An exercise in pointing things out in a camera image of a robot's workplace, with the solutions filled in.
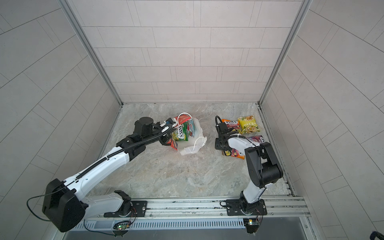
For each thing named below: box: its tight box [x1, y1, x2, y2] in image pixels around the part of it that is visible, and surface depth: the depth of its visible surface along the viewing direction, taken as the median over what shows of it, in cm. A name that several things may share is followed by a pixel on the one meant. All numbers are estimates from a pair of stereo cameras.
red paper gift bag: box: [170, 112, 207, 156], surface depth 91 cm
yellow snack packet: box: [237, 115, 260, 134], surface depth 101 cm
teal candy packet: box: [187, 118, 195, 138], surface depth 93 cm
